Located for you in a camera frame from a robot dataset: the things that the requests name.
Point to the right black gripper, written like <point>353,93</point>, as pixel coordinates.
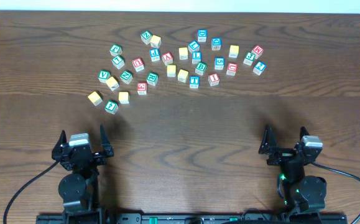
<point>281,154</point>

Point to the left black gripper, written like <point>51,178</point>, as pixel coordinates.
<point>97,156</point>

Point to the green N block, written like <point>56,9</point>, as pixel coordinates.
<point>126,77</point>

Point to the red E block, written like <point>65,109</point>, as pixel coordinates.
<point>142,88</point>

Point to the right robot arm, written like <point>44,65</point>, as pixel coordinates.
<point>303,194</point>

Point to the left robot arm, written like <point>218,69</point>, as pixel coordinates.
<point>79,189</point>

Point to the green 4 block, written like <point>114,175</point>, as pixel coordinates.
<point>111,107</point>

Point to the yellow G block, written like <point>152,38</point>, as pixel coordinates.
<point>95,97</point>

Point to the yellow O block left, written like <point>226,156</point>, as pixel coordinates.
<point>123,97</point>

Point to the yellow o block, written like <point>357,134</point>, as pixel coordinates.
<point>171,70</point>
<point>123,97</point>

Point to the yellow K block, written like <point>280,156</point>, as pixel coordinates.
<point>112,83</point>

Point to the green V block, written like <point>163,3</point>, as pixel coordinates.
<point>103,76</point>

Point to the red U block right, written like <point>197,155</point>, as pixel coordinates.
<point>232,69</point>

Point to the red u block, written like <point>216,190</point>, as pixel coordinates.
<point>232,69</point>
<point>138,64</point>

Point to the red M block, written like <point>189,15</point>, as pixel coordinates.
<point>257,51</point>

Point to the red I block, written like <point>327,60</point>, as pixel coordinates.
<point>213,79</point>

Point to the green 7 block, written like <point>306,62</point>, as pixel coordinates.
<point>118,62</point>

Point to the green R block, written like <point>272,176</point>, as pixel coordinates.
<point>152,79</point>

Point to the red U block left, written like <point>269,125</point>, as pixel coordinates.
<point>138,64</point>

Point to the blue S block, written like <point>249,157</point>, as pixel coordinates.
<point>219,63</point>

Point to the green J block left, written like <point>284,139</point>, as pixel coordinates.
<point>115,50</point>

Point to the blue T block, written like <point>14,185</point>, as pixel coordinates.
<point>194,81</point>

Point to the green B block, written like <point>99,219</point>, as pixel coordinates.
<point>200,68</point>

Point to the yellow O block centre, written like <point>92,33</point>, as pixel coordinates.
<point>171,70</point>

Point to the blue D block right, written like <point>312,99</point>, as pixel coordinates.
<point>216,43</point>

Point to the blue P block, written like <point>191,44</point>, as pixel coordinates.
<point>154,54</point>

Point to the yellow C block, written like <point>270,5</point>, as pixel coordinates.
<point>182,75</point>

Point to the blue L block lower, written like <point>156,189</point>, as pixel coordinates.
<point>196,57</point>

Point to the red A block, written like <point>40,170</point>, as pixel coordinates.
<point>167,58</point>

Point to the green Z block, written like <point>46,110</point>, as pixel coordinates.
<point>146,37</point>

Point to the yellow block beside Z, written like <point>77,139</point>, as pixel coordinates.
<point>155,41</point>

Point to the yellow S block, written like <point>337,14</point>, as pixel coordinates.
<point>183,53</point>

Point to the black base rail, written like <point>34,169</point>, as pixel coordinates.
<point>137,218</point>

